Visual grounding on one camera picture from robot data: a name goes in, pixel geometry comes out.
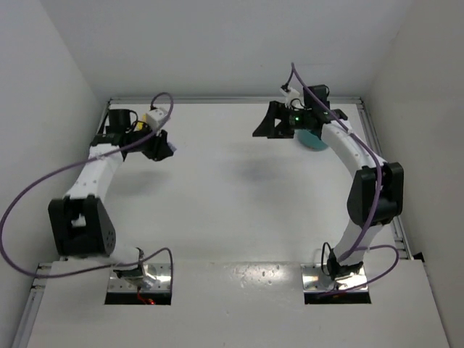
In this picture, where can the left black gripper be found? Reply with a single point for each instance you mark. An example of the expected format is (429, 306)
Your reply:
(155, 146)

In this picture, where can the metal base plate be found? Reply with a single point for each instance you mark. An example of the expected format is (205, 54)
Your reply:
(154, 278)
(316, 281)

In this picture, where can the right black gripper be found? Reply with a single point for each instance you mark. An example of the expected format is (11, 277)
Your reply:
(283, 120)

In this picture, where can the purple lego brick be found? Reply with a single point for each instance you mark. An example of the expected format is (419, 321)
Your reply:
(172, 148)

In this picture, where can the teal divided round container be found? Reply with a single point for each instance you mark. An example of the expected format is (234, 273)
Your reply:
(310, 141)

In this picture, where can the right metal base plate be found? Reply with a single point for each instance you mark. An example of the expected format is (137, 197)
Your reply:
(316, 281)

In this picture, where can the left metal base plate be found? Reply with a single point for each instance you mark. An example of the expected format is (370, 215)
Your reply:
(154, 278)

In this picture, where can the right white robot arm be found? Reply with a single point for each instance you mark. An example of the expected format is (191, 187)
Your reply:
(376, 194)

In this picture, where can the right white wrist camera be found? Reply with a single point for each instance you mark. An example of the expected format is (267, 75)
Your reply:
(291, 95)

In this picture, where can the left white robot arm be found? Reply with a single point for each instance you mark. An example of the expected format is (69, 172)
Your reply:
(79, 221)

